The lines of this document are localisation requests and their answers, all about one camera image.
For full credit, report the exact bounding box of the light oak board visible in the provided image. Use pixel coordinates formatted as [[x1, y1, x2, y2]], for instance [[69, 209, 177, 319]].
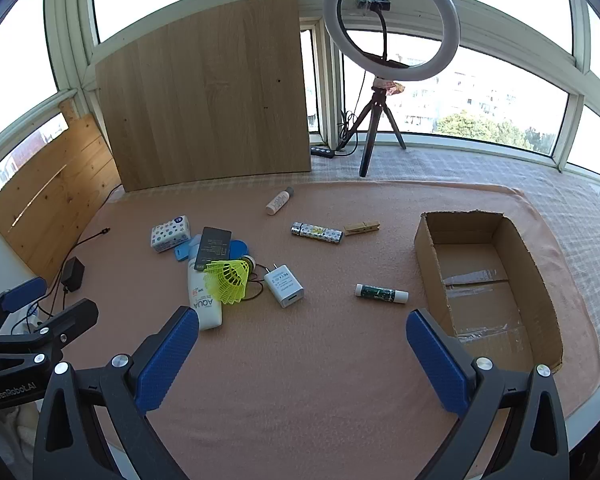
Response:
[[95, 0, 313, 193]]

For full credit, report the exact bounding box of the small white bottle grey cap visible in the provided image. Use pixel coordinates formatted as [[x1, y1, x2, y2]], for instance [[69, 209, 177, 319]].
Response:
[[265, 186, 295, 216]]

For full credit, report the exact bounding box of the wooden clothespin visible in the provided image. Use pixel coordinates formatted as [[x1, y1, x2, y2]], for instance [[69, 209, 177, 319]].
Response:
[[343, 218, 381, 237]]

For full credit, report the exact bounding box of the white power strip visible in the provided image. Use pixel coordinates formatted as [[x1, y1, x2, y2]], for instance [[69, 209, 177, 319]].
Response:
[[10, 310, 47, 336]]

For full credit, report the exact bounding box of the black phone holder clamp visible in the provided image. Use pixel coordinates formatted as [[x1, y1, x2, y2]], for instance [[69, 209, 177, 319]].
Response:
[[350, 0, 411, 70]]

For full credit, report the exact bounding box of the black cable with plug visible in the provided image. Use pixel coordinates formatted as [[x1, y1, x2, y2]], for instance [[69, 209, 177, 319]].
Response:
[[45, 227, 112, 311]]

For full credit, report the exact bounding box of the patterned lighter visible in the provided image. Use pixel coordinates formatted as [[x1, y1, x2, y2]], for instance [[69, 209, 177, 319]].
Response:
[[290, 221, 344, 244]]

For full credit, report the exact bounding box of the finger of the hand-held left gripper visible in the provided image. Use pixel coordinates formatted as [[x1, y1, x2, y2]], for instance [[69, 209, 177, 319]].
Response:
[[0, 298, 100, 362], [0, 277, 48, 333]]

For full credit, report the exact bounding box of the white sunscreen tube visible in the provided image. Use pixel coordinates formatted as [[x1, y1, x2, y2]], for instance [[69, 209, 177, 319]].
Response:
[[187, 255, 224, 332]]

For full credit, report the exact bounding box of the black ring light cable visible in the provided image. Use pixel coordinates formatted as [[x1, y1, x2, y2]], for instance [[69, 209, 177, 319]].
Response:
[[336, 110, 363, 156]]

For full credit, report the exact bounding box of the black power adapter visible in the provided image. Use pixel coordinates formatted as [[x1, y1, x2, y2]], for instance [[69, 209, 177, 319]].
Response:
[[61, 257, 86, 292]]

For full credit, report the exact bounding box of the white window frame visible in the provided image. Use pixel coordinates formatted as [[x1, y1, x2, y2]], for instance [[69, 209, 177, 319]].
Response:
[[0, 0, 600, 201]]

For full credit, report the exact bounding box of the pink blanket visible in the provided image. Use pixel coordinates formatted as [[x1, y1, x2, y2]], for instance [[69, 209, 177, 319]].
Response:
[[45, 180, 600, 466]]

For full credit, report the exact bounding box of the pine wood board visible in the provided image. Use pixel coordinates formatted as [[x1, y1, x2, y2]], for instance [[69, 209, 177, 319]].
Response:
[[0, 114, 122, 281]]

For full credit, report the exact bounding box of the cardboard box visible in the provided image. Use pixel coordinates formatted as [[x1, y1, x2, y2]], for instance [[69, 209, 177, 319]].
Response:
[[413, 210, 565, 374]]

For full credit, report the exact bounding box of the blue phone stand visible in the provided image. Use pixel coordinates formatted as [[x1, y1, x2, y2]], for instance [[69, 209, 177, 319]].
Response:
[[174, 235, 203, 263]]

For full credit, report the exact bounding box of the black flat power bank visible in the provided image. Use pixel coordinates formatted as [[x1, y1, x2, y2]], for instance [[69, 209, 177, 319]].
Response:
[[197, 226, 233, 264]]

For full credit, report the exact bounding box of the dotted tissue pack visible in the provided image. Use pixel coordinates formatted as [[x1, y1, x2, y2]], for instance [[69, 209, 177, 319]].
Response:
[[150, 215, 191, 254]]

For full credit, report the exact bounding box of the white ring light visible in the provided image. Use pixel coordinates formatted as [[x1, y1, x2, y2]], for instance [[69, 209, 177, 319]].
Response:
[[323, 0, 462, 82]]

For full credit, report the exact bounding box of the thin hair tie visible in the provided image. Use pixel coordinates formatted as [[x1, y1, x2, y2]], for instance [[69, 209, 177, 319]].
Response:
[[247, 265, 276, 303]]

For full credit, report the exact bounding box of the person's left hand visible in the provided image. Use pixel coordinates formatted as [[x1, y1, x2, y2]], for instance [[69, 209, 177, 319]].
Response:
[[0, 402, 37, 480]]

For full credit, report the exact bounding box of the yellow shuttlecock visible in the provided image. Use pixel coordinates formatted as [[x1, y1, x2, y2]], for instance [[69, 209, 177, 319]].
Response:
[[202, 256, 257, 306]]

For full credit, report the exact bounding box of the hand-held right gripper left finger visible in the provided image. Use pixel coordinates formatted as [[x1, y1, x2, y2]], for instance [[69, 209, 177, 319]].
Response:
[[32, 306, 201, 480]]

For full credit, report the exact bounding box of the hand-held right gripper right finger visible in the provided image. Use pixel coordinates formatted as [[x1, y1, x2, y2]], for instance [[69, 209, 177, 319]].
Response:
[[405, 308, 571, 480]]

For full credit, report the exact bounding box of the white charger adapter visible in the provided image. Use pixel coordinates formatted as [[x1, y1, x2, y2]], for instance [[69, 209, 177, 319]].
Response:
[[263, 263, 305, 309]]

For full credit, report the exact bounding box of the green white lip balm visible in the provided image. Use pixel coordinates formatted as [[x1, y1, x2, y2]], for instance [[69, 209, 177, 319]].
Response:
[[355, 283, 409, 304]]

